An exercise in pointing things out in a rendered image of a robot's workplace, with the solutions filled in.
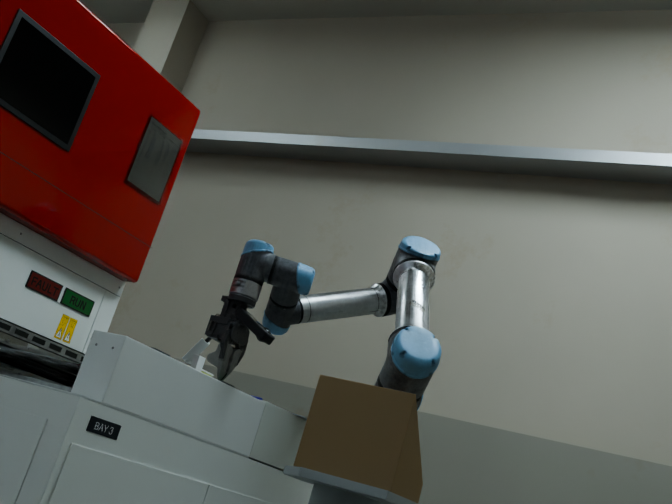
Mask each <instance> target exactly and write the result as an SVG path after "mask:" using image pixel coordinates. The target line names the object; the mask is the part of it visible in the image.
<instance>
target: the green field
mask: <svg viewBox="0 0 672 504"><path fill-rule="evenodd" d="M62 303H64V304H66V305H68V306H70V307H72V308H74V309H76V310H78V311H80V312H83V313H85V314H87V315H89V314H90V311H91V309H92V306H93V303H94V302H92V301H90V300H88V299H86V298H84V297H82V296H80V295H78V294H76V293H74V292H72V291H70V290H68V289H67V291H66V293H65V296H64V298H63V301H62Z"/></svg>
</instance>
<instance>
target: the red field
mask: <svg viewBox="0 0 672 504"><path fill-rule="evenodd" d="M27 286H29V287H31V288H33V289H35V290H37V291H39V292H41V293H43V294H45V295H47V296H50V297H52V298H54V299H56V300H57V298H58V296H59V293H60V291H61V288H62V286H60V285H58V284H56V283H54V282H52V281H50V280H48V279H46V278H44V277H42V276H40V275H38V274H36V273H34V272H33V273H32V275H31V278H30V280H29V283H28V285H27Z"/></svg>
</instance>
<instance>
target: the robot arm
mask: <svg viewBox="0 0 672 504"><path fill-rule="evenodd" d="M440 255H441V251H440V249H439V248H438V246H437V245H435V244H434V243H433V242H431V241H429V240H427V239H425V238H422V237H418V236H407V237H405V238H403V239H402V241H401V243H400V244H399V245H398V250H397V252H396V255H395V257H394V259H393V262H392V264H391V267H390V269H389V272H388V274H387V277H386V279H385V280H384V281H383V282H381V283H376V284H373V285H371V287H370V288H364V289H355V290H346V291H337V292H328V293H319V294H310V295H308V294H309V291H310V289H311V286H312V282H313V279H314V276H315V270H314V269H313V268H312V267H309V266H307V265H305V264H302V263H300V262H299V263H298V262H295V261H292V260H289V259H285V258H282V257H279V256H276V255H274V248H273V246H272V245H270V244H269V243H266V242H264V241H261V240H256V239H252V240H249V241H247V243H246V244H245V247H244V250H243V252H242V254H241V258H240V261H239V264H238V267H237V270H236V273H235V276H234V279H233V282H232V285H231V288H230V291H229V293H230V294H229V296H224V295H222V298H221V301H223V302H224V305H223V308H222V311H221V314H219V315H218V314H216V315H218V316H216V315H211V317H210V320H209V323H208V325H207V328H206V331H205V335H207V336H208V337H210V338H211V339H213V340H215V341H217V342H219V344H218V347H217V349H216V351H215V352H212V353H209V354H208V356H207V361H208V362H209V363H211V364H212V365H214V366H216V367H217V378H218V380H222V381H223V380H224V379H225V378H226V377H227V376H228V375H229V374H230V373H231V372H232V371H233V370H234V368H235V367H236V366H237V365H238V364H239V362H240V361H241V359H242V358H243V356H244V354H245V351H246V347H247V343H248V338H249V334H250V332H249V329H250V330H251V331H252V332H253V333H254V334H255V335H256V338H257V339H258V340H259V341H260V342H263V343H266V344H268V345H270V344H271V343H272V342H273V341H274V340H275V337H274V336H273V335H272V334H274V335H283V334H285V333H286V332H287V331H288V329H289V328H290V325H294V324H301V323H309V322H317V321H324V320H332V319H340V318H348V317H356V316H364V315H371V314H373V315H374V316H376V317H384V316H389V315H393V314H396V321H395V330H394V331H393V332H392V333H391V334H390V336H389V339H388V347H387V357H386V360H385V363H384V365H383V367H382V369H381V372H380V374H379V376H378V378H377V380H376V383H375V385H374V386H378V387H383V388H388V389H393V390H398V391H403V392H407V393H412V394H416V403H417V411H418V409H419V407H420V405H421V403H422V400H423V393H424V391H425V389H426V387H427V385H428V383H429V381H430V379H431V377H432V375H433V373H434V372H435V370H436V369H437V367H438V365H439V362H440V358H441V346H440V343H439V341H438V339H435V336H434V335H433V334H432V333H431V332H430V331H429V298H430V289H431V288H432V287H433V286H434V283H435V269H436V265H437V263H438V261H439V260H440ZM264 282H266V283H267V284H270V285H273V287H272V290H271V293H270V297H269V300H268V303H267V306H266V309H265V310H264V316H263V320H262V324H263V325H262V324H261V323H260V322H258V321H257V320H256V319H255V318H254V317H253V316H252V315H251V314H250V313H249V312H248V311H247V308H249V309H254V307H255V304H256V302H257V301H258V298H259V295H260V292H261V289H262V285H263V283H264ZM300 295H302V296H300ZM210 322H211V323H210ZM209 325H210V326H209ZM208 328H209V329H208ZM231 345H235V348H234V347H232V346H231Z"/></svg>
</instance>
